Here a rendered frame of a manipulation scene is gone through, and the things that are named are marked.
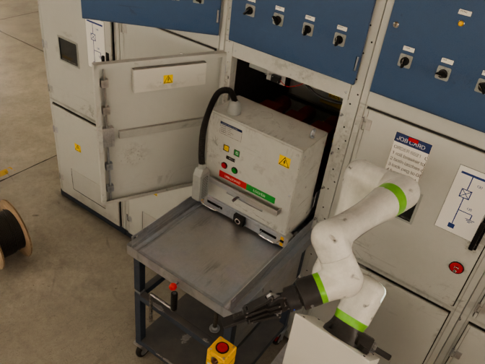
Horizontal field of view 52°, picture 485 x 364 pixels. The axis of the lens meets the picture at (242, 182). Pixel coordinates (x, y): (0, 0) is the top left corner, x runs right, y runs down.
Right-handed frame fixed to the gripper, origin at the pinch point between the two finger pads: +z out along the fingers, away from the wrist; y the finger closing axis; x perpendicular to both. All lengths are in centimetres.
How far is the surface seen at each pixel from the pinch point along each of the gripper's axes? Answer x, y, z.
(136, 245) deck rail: -75, -39, 38
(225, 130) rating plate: -99, -13, -18
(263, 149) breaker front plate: -83, -17, -30
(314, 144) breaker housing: -76, -18, -51
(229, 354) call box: -9.4, -37.8, 9.3
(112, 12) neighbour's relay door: -148, 34, 12
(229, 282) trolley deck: -47, -50, 3
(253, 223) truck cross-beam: -77, -54, -15
